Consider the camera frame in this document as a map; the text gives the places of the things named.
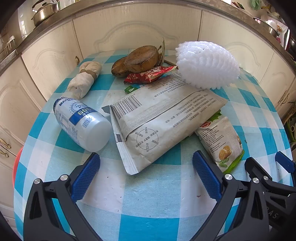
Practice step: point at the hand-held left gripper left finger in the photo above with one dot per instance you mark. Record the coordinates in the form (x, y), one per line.
(85, 178)

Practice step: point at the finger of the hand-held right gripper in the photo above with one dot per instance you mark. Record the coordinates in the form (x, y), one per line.
(285, 162)
(256, 169)

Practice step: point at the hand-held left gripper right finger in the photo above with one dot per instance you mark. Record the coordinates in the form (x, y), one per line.
(205, 176)

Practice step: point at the green white snack packet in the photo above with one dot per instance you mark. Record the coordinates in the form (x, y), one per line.
(222, 141)

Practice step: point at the white plastic bottle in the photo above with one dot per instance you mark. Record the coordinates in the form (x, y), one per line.
(81, 125)

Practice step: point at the pink plastic bucket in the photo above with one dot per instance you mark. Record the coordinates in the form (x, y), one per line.
(15, 166)

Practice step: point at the grey paper pouch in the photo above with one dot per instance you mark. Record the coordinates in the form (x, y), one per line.
(161, 115)

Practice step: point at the beige cloth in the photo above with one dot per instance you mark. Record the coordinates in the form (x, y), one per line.
(81, 82)

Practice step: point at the small green wrapper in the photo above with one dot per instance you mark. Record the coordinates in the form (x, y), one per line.
(130, 89)

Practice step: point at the white foam fruit net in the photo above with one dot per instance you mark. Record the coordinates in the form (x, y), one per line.
(208, 64)

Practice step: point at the red snack wrapper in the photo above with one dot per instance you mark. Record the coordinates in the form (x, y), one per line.
(148, 75)

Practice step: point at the large brown fruit husk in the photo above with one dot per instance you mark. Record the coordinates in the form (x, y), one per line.
(141, 58)

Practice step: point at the gold foil wrapper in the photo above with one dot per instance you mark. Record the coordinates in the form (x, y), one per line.
(162, 49)

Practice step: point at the green basket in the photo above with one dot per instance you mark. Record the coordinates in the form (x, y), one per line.
(291, 129)

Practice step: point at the blue white checked tablecloth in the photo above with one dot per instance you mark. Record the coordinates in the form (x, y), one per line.
(148, 197)

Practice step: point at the floral printed cloth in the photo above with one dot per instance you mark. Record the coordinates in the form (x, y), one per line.
(281, 30)

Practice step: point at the steel basin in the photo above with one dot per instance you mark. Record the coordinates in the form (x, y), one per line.
(266, 26)

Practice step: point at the white kitchen cabinet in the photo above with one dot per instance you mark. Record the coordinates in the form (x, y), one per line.
(138, 30)

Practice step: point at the green plastic item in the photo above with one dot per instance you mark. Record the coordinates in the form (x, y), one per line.
(255, 3)

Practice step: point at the steel pot on counter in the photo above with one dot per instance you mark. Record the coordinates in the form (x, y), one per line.
(46, 14)

